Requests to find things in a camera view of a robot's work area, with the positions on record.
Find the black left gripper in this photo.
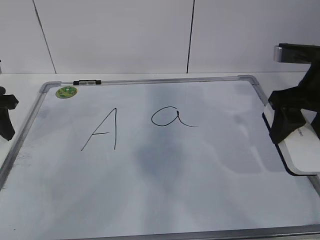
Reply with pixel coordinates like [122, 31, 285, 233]
[0, 86, 19, 141]

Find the black clear marker clip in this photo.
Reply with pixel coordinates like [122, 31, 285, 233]
[72, 79, 102, 86]

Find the white whiteboard eraser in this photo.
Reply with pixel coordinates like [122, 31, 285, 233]
[276, 110, 320, 176]

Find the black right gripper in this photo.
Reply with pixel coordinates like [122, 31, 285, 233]
[268, 59, 320, 144]

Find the white board with grey frame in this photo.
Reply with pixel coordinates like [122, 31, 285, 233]
[0, 75, 320, 240]

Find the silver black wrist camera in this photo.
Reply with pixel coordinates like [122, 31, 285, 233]
[273, 43, 320, 64]

